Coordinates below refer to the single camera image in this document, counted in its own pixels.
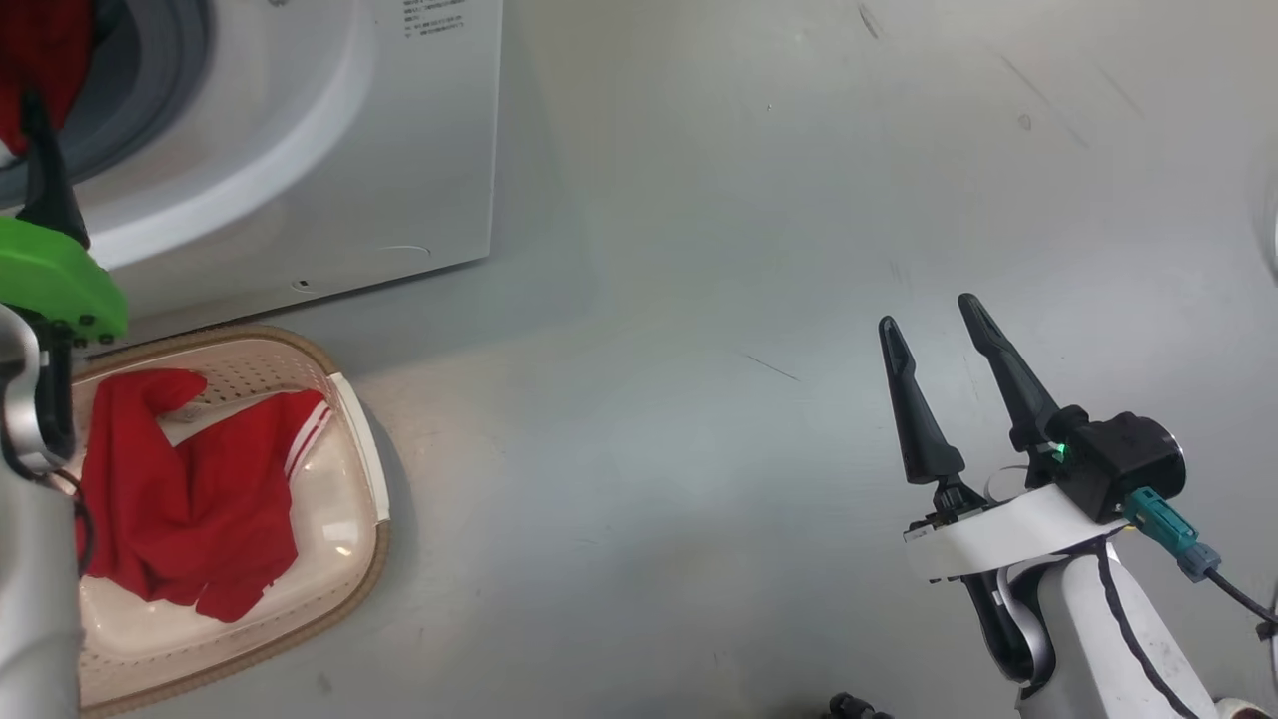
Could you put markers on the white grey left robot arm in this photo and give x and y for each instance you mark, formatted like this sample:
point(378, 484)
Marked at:
point(35, 599)

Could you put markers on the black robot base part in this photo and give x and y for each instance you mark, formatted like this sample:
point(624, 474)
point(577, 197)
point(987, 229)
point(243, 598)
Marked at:
point(859, 707)

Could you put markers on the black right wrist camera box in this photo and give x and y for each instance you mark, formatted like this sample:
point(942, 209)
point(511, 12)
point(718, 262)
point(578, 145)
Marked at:
point(1123, 454)

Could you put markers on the red shorts with white stripes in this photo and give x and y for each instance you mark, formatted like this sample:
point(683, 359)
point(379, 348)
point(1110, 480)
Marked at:
point(200, 499)

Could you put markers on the cream perforated laundry basket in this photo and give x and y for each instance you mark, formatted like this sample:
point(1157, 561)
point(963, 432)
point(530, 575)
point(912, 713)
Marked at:
point(329, 559)

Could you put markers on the white front-load washing machine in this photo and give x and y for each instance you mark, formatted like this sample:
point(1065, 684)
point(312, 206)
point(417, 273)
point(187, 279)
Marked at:
point(419, 150)

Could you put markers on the round white drain filter cover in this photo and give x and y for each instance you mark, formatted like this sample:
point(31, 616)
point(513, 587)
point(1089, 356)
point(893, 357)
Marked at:
point(364, 268)

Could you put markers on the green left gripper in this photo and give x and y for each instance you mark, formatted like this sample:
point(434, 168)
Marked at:
point(50, 275)

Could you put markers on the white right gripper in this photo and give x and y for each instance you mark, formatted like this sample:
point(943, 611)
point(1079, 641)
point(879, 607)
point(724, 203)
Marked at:
point(1008, 529)

